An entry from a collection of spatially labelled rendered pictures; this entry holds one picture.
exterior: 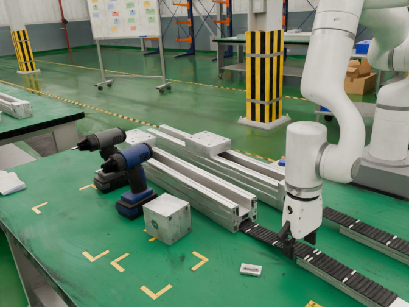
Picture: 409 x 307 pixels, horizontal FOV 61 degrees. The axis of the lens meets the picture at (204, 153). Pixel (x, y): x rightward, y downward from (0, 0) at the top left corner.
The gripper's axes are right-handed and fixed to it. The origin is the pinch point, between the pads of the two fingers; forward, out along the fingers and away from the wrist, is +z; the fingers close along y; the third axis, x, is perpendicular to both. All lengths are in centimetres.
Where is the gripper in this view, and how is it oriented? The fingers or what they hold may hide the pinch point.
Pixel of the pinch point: (299, 245)
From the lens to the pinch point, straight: 93.4
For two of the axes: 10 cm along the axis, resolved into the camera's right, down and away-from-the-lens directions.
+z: 0.6, 9.2, 3.8
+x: -6.2, -2.7, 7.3
